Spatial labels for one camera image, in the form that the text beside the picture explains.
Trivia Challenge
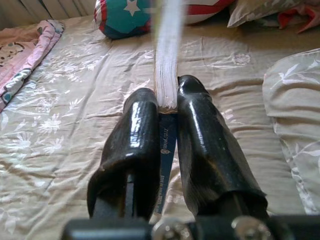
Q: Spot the pink cartoon print blanket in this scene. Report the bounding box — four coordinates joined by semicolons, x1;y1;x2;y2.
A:
0;19;65;112

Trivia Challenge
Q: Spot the small grey floral pillow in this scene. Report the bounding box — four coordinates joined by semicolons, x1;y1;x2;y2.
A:
226;0;301;28

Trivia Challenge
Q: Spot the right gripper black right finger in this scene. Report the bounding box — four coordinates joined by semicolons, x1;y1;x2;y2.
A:
176;74;268;217

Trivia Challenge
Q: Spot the bed with grey floral sheet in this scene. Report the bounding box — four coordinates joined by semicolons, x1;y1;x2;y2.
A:
0;14;320;240

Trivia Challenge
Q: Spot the grey curtain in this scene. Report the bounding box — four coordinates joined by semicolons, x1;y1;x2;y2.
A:
0;0;97;30

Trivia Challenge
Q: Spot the star and stripes bolster pillow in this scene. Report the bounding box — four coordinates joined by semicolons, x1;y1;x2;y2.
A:
93;0;236;40

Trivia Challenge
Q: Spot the colourful comic book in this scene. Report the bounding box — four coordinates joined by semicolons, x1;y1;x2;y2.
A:
149;0;187;216

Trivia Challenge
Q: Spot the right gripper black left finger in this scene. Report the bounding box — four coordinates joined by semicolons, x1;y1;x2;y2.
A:
86;87;161;221

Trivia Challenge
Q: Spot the red garment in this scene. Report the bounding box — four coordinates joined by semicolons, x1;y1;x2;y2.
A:
277;6;320;35

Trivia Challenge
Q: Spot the large grey floral pillow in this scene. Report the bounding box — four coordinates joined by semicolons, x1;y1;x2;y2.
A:
262;48;320;216

